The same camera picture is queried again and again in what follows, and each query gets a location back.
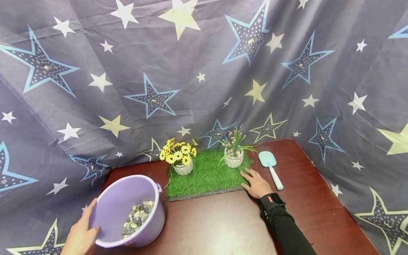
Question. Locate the person's right thumb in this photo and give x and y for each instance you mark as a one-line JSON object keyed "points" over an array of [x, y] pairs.
{"points": [[246, 186]]}

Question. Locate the person's right forearm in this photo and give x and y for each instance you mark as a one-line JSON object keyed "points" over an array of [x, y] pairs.
{"points": [[288, 232]]}

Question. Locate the person's right index finger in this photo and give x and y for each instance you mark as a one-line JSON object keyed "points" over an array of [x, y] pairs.
{"points": [[244, 175]]}

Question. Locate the light blue plastic shovel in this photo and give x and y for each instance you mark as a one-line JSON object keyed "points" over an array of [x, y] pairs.
{"points": [[271, 168]]}

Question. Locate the purple plastic bucket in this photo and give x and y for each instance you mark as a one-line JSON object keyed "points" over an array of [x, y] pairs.
{"points": [[127, 209]]}

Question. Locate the yellow flowers in white pot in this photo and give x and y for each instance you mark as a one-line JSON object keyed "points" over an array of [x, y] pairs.
{"points": [[180, 156]]}

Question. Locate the person's left thumb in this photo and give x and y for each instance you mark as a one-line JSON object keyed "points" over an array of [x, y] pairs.
{"points": [[95, 232]]}

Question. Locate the pink flowers in white pot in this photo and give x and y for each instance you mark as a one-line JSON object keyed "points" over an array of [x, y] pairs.
{"points": [[234, 150]]}

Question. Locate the person's right hand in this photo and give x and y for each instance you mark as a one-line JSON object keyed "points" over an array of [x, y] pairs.
{"points": [[256, 184]]}

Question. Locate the green artificial grass mat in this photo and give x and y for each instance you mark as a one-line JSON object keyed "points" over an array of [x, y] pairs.
{"points": [[207, 175]]}

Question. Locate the pile of grey pebbles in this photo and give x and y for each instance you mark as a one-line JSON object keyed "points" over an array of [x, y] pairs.
{"points": [[137, 216]]}

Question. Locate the black wrist band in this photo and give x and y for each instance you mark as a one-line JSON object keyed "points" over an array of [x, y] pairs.
{"points": [[271, 202]]}

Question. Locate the person's left index finger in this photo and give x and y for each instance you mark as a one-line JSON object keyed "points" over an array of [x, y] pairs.
{"points": [[90, 210]]}

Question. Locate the person's left hand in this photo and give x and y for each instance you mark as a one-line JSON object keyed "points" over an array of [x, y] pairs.
{"points": [[79, 237]]}

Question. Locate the person's right fingers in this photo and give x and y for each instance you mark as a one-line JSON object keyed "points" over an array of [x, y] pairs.
{"points": [[253, 172]]}

